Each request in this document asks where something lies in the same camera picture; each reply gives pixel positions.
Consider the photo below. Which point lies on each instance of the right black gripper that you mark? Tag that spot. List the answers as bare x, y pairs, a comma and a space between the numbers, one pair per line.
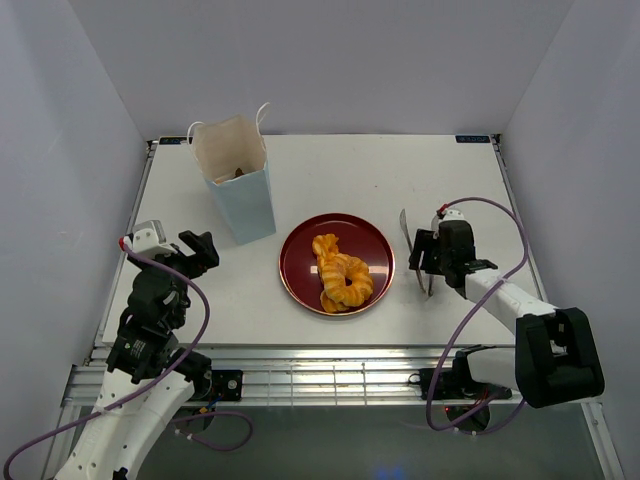
424, 241

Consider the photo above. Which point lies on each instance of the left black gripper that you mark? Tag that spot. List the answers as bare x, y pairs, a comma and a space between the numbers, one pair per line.
206, 254

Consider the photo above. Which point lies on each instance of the metal serving tongs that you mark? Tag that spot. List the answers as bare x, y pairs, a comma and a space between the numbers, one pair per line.
426, 287

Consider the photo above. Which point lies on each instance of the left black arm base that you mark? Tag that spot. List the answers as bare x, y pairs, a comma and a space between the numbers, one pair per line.
219, 385

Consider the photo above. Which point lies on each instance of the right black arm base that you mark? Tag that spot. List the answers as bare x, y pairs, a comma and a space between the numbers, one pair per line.
450, 387

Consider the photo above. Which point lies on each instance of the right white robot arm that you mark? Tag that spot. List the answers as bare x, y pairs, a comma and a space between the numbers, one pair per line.
554, 359

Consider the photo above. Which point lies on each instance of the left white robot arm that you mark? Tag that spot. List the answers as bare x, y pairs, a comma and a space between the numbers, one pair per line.
148, 376

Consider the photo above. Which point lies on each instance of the small twisted orange bread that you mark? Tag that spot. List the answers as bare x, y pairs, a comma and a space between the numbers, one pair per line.
325, 248

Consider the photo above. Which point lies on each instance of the light blue paper bag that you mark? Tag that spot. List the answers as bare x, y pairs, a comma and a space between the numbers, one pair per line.
245, 203

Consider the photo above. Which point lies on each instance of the dark red round plate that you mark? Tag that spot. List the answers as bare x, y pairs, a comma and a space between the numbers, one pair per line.
356, 237

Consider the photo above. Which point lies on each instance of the right blue table label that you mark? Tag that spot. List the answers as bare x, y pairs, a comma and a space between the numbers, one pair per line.
472, 139

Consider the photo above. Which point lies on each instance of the blue table label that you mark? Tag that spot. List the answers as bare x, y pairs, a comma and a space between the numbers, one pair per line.
472, 139
172, 140

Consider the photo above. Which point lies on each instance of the left blue table label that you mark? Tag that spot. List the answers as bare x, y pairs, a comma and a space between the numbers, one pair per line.
172, 140

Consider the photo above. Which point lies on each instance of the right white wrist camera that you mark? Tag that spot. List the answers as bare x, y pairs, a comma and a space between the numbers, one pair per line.
452, 215

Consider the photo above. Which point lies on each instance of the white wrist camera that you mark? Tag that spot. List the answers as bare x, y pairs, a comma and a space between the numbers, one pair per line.
452, 215
148, 240

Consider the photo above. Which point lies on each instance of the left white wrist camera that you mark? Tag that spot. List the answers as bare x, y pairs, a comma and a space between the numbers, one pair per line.
148, 240

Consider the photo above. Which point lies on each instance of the large fluted ring bread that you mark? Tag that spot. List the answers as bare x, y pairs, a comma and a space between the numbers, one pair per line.
347, 283

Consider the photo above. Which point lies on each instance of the aluminium frame rail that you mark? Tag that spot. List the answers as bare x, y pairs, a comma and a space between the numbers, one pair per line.
333, 377

